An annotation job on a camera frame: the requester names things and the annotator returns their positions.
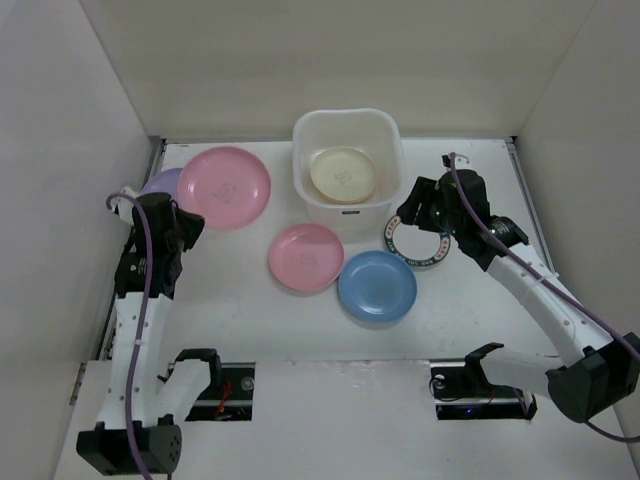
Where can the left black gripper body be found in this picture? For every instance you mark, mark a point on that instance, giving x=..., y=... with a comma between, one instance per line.
x=176, y=243

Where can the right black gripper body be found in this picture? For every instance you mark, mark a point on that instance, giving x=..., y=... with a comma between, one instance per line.
x=417, y=201

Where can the green-rimmed white plate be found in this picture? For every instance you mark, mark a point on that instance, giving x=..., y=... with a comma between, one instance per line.
x=419, y=249

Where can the purple plate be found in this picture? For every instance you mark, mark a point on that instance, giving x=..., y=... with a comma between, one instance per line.
x=163, y=182

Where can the pink plate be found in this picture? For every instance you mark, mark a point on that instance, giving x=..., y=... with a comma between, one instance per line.
x=306, y=257
x=227, y=186

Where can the cream plate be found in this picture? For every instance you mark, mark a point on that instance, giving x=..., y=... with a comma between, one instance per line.
x=344, y=173

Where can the yellow orange plate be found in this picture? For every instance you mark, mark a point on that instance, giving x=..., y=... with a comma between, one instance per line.
x=345, y=202

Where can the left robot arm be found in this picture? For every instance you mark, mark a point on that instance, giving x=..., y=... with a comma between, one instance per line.
x=138, y=429

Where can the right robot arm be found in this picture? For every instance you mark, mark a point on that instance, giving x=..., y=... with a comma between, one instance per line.
x=596, y=367

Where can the white plastic bin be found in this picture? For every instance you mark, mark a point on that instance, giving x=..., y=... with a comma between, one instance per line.
x=368, y=130

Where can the blue plate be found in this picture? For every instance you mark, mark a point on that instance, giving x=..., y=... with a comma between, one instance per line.
x=377, y=288

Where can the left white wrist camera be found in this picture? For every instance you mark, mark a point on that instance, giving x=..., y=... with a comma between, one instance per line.
x=123, y=203

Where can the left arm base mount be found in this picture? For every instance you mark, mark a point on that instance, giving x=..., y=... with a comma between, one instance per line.
x=228, y=399

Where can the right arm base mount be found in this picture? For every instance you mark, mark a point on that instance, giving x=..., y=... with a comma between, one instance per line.
x=459, y=395

